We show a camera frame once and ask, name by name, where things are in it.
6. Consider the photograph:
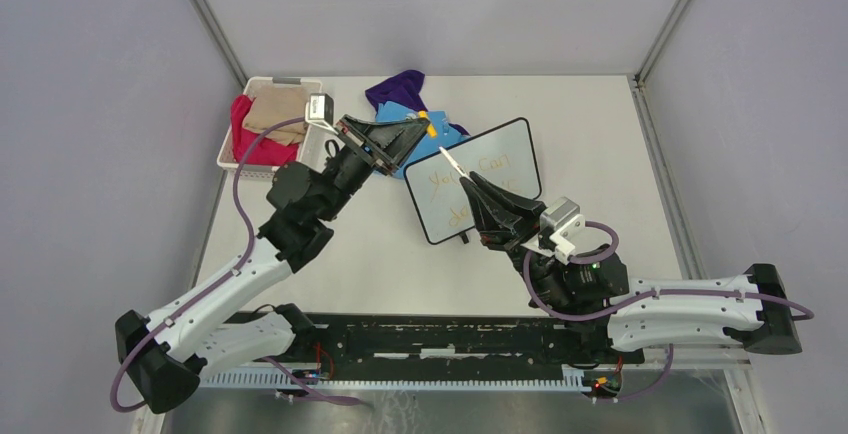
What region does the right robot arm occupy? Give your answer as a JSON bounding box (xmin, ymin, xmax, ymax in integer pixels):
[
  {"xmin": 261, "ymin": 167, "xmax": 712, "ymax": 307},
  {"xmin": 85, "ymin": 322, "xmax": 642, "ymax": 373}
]
[{"xmin": 459, "ymin": 172, "xmax": 814, "ymax": 362}]

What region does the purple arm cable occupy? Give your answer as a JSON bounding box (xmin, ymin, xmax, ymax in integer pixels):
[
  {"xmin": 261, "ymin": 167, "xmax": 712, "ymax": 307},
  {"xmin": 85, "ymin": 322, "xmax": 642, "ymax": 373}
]
[
  {"xmin": 109, "ymin": 117, "xmax": 309, "ymax": 414},
  {"xmin": 521, "ymin": 220, "xmax": 815, "ymax": 406}
]

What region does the purple cloth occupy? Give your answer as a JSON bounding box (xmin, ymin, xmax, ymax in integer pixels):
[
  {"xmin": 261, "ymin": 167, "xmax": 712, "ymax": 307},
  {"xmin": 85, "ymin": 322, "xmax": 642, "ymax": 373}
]
[{"xmin": 365, "ymin": 69, "xmax": 431, "ymax": 122}]

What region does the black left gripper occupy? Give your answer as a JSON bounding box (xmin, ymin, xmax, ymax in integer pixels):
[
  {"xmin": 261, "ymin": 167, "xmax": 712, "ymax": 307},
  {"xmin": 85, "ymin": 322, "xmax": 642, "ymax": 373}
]
[{"xmin": 316, "ymin": 114, "xmax": 432, "ymax": 222}]

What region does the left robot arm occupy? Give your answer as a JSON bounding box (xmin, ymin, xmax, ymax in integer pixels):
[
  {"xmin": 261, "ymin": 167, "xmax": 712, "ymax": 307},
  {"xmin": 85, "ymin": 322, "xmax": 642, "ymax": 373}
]
[{"xmin": 110, "ymin": 115, "xmax": 429, "ymax": 414}]

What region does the white marker pen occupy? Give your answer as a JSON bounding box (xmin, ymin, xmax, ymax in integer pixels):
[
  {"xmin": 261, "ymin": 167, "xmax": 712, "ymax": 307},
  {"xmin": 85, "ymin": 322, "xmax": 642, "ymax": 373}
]
[{"xmin": 439, "ymin": 147, "xmax": 468, "ymax": 178}]

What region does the beige folded cloth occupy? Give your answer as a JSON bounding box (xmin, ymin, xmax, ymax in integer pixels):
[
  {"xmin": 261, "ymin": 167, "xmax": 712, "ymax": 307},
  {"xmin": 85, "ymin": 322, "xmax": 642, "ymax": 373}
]
[{"xmin": 242, "ymin": 85, "xmax": 309, "ymax": 146}]

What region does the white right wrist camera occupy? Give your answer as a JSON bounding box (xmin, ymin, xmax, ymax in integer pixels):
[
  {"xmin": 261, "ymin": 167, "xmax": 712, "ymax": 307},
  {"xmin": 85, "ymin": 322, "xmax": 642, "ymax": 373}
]
[{"xmin": 521, "ymin": 197, "xmax": 586, "ymax": 264}]

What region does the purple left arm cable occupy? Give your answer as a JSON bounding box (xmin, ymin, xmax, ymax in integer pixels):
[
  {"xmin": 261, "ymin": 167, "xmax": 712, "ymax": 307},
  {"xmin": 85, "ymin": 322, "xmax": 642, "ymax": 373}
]
[{"xmin": 109, "ymin": 117, "xmax": 309, "ymax": 414}]

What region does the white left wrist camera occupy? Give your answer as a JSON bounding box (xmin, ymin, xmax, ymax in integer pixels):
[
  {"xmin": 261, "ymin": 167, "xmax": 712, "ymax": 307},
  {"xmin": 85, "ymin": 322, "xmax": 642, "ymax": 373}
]
[{"xmin": 304, "ymin": 93, "xmax": 335, "ymax": 132}]

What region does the white plastic basket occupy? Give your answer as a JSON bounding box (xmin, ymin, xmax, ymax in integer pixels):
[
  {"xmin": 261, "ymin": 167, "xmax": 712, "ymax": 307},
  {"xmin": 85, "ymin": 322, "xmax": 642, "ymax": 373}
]
[{"xmin": 217, "ymin": 76, "xmax": 323, "ymax": 177}]

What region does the red cloth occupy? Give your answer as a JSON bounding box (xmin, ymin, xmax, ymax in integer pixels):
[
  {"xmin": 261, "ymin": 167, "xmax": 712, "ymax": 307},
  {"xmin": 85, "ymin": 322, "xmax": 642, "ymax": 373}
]
[{"xmin": 229, "ymin": 94, "xmax": 301, "ymax": 168}]

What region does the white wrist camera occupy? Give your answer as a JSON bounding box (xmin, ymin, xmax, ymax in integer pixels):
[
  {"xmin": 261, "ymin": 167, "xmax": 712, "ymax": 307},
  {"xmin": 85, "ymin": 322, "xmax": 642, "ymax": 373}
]
[
  {"xmin": 521, "ymin": 197, "xmax": 586, "ymax": 264},
  {"xmin": 304, "ymin": 93, "xmax": 335, "ymax": 132}
]

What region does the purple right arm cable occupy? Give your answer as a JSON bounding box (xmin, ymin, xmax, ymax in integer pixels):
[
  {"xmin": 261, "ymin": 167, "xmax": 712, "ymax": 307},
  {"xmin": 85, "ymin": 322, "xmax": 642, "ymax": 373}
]
[{"xmin": 521, "ymin": 220, "xmax": 815, "ymax": 406}]

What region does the white cable duct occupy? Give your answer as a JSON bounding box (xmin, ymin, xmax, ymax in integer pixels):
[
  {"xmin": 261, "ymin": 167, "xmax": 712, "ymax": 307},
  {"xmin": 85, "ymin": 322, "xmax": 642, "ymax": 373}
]
[{"xmin": 200, "ymin": 366, "xmax": 590, "ymax": 393}]

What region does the blue patterned cloth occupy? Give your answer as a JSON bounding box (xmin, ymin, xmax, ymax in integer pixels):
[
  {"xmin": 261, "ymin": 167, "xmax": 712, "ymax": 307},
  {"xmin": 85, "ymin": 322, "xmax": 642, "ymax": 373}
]
[{"xmin": 370, "ymin": 100, "xmax": 472, "ymax": 181}]

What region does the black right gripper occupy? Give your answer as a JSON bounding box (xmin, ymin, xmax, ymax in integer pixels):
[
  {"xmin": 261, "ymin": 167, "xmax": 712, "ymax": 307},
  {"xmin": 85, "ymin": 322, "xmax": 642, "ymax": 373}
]
[{"xmin": 460, "ymin": 172, "xmax": 572, "ymax": 311}]

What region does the black framed whiteboard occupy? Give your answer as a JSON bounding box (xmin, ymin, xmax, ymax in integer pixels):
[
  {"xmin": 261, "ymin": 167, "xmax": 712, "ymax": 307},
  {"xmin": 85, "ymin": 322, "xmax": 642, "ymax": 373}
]
[{"xmin": 404, "ymin": 117, "xmax": 542, "ymax": 245}]

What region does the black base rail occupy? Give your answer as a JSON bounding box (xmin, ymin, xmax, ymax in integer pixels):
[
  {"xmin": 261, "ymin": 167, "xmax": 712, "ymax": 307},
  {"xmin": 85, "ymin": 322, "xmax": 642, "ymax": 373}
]
[{"xmin": 274, "ymin": 313, "xmax": 645, "ymax": 383}]

